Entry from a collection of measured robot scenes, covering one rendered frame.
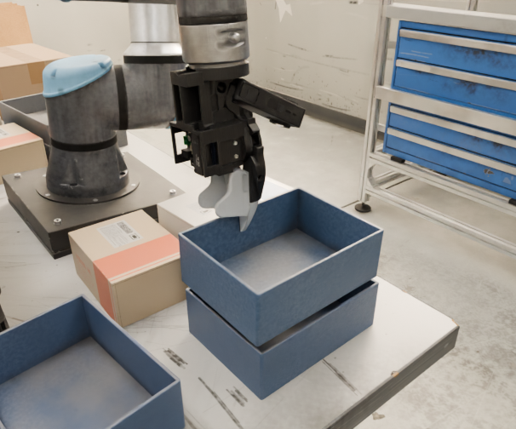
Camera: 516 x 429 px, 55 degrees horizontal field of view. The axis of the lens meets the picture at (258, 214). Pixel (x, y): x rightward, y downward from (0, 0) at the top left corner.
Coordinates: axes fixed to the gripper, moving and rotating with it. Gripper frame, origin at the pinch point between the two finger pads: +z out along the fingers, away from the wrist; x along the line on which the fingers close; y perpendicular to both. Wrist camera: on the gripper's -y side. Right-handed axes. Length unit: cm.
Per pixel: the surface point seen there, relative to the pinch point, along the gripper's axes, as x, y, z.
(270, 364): 14.7, 8.0, 10.0
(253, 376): 13.1, 9.3, 12.0
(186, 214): -13.5, 1.4, 3.3
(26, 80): -104, -1, -7
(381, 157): -90, -138, 46
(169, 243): -9.9, 6.6, 5.1
